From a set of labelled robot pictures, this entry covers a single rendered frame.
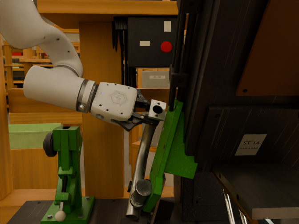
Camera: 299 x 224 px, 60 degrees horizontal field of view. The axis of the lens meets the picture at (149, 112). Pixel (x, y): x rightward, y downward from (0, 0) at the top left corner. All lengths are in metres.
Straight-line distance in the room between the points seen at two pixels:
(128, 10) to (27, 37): 0.32
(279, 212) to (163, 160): 0.24
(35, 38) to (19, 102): 0.52
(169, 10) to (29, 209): 0.76
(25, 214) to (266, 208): 0.72
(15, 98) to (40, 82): 0.44
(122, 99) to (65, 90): 0.13
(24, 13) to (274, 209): 0.56
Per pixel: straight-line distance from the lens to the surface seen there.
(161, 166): 0.56
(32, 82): 0.66
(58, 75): 0.66
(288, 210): 0.46
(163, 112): 0.65
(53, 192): 1.10
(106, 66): 0.91
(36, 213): 0.94
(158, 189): 0.56
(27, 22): 0.59
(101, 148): 0.95
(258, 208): 0.44
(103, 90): 0.65
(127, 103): 0.64
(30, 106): 1.07
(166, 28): 0.81
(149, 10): 0.81
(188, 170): 0.59
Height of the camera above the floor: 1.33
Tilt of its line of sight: 8 degrees down
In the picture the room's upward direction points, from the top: straight up
